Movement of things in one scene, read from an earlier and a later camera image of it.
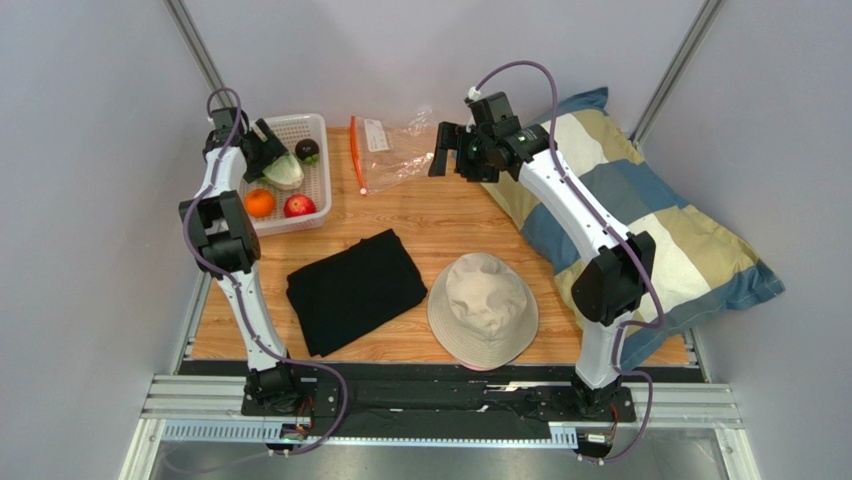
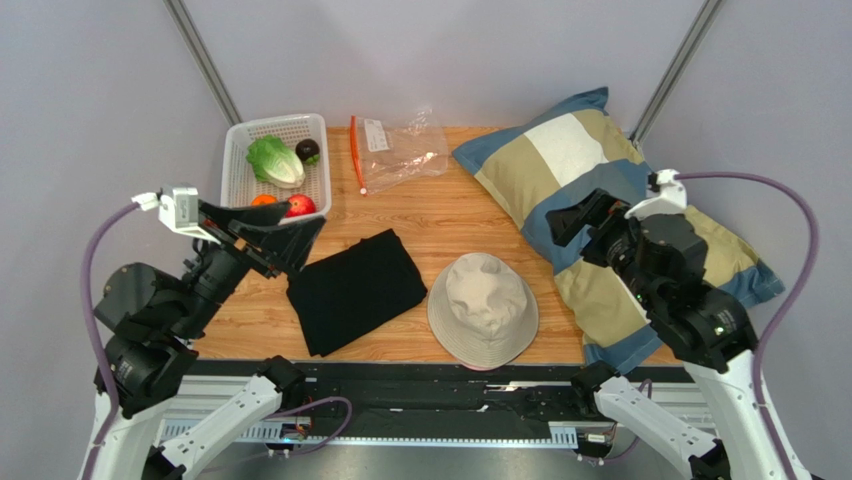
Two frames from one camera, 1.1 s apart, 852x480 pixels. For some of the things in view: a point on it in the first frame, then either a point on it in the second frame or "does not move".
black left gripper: [271, 149] to [287, 245]
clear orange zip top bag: [387, 154] does not move
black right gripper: [456, 150] to [595, 230]
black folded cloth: [337, 298] does not move
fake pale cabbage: [285, 172] does not move
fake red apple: [298, 205] does not move
